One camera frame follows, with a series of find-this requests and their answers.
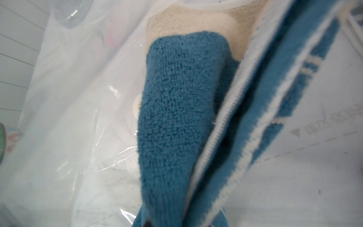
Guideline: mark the clear plastic vacuum bag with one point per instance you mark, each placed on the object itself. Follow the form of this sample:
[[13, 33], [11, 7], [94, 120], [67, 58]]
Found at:
[[76, 163]]

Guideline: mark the chrome cup holder stand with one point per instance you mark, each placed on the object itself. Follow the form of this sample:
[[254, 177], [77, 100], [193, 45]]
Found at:
[[70, 13]]

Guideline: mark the blue and cream towel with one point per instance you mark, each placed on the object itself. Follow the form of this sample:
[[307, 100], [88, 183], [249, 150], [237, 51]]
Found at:
[[222, 80]]

